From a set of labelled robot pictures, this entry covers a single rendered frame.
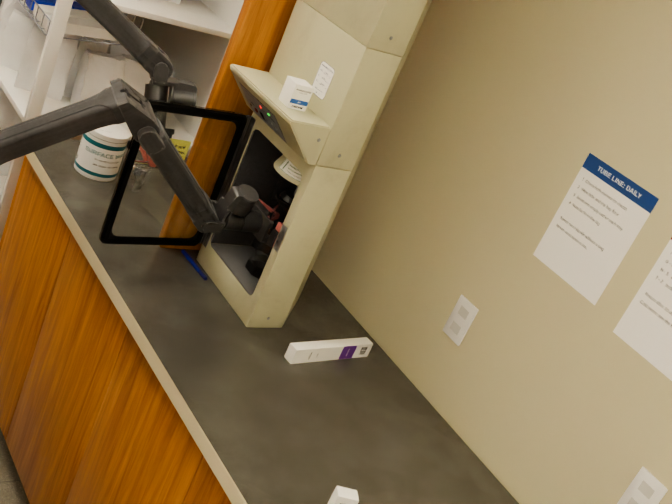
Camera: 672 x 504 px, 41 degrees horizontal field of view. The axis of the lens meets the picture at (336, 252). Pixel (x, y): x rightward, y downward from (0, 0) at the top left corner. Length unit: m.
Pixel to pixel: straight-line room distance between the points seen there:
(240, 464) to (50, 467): 0.95
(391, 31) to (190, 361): 0.87
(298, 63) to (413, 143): 0.45
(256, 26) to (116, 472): 1.16
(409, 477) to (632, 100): 0.96
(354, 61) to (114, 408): 1.03
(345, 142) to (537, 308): 0.60
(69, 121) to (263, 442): 0.77
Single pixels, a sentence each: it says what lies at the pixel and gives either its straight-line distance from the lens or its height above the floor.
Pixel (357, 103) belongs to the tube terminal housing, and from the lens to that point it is 2.11.
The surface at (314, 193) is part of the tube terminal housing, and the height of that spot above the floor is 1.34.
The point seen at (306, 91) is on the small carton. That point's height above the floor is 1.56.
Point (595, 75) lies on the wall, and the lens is 2.16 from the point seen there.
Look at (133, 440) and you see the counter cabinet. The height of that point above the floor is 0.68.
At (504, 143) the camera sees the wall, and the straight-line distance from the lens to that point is 2.29.
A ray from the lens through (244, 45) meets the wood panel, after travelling 2.34.
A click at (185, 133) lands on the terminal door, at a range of 2.28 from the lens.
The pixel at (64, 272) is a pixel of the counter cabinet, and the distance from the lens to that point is 2.65.
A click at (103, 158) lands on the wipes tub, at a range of 2.76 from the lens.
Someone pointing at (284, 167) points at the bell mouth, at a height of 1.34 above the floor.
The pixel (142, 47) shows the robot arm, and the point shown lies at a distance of 2.28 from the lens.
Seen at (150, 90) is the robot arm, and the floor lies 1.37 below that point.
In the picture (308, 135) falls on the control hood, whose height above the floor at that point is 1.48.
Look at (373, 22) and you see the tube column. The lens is 2.05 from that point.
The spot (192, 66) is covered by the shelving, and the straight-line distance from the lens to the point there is 3.56.
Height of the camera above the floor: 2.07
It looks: 23 degrees down
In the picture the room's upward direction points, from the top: 25 degrees clockwise
